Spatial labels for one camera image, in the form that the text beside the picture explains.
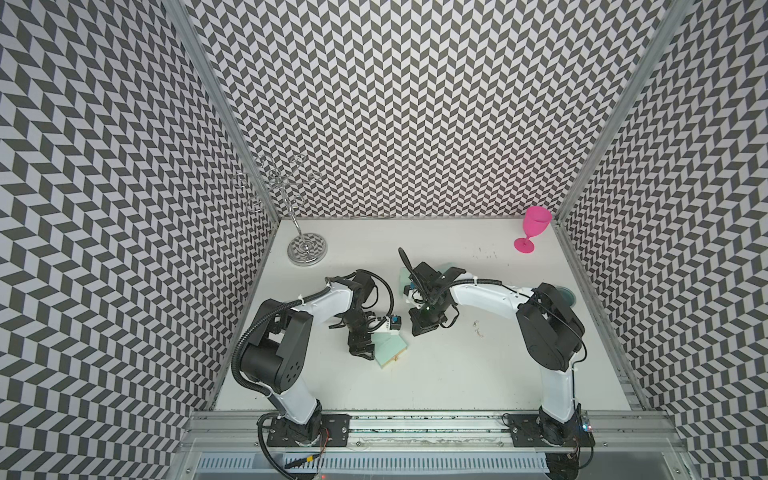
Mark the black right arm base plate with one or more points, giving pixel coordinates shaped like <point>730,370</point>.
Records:
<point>540,430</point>

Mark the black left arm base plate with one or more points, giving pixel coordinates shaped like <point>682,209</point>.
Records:
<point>330,430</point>

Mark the aluminium corner post left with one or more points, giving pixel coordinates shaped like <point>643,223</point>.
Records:
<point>178,16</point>

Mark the teal round cup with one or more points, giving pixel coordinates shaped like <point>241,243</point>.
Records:
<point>568,295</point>

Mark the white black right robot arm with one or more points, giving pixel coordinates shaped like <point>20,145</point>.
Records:
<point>551,332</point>

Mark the chrome jewelry tree stand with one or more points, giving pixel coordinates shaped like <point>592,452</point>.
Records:
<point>273,186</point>

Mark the mint green drawer jewelry box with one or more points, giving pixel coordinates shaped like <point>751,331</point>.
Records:
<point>405,277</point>

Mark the aluminium front rail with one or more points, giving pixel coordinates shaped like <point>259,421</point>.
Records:
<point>435,445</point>

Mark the aluminium corner post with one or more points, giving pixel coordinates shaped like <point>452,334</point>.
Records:
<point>178,16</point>
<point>663,36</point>

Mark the pink plastic wine glass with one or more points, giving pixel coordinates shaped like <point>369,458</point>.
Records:
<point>536,220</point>

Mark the aluminium corner post right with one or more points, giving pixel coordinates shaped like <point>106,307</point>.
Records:
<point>663,36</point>

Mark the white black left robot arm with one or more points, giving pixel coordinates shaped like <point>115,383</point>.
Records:
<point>271,353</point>

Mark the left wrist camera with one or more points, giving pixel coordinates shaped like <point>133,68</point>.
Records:
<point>393,324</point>

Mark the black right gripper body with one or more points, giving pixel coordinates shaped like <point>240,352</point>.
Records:
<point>429,313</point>

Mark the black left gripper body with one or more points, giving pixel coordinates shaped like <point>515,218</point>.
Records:
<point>357,321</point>

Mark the small earrings pile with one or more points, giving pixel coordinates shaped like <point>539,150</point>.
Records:
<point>477,330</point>

